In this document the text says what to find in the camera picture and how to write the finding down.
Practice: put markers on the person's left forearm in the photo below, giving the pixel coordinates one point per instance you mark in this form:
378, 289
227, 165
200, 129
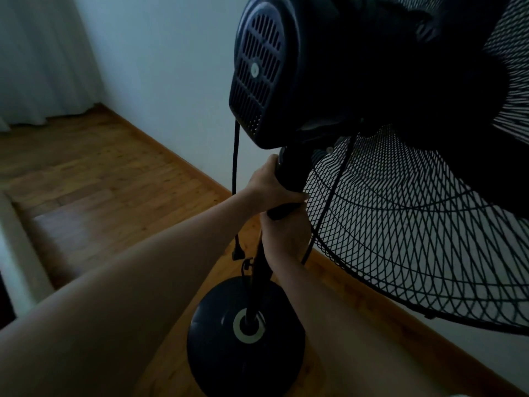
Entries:
136, 293

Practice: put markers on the person's left fingers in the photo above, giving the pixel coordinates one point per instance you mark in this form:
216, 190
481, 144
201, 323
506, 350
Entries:
291, 198

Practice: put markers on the person's left hand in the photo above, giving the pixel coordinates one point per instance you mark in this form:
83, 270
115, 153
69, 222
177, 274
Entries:
266, 188

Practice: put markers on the white curtain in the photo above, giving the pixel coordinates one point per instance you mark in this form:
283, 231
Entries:
41, 57

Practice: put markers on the black pedestal fan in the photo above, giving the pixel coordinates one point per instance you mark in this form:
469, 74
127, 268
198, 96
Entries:
372, 78

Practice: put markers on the person's right hand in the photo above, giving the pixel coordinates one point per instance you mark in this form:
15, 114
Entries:
287, 237

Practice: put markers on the person's right forearm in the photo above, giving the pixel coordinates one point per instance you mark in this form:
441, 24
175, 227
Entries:
347, 339

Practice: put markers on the white furniture edge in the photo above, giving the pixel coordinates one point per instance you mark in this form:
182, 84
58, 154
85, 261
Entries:
18, 252

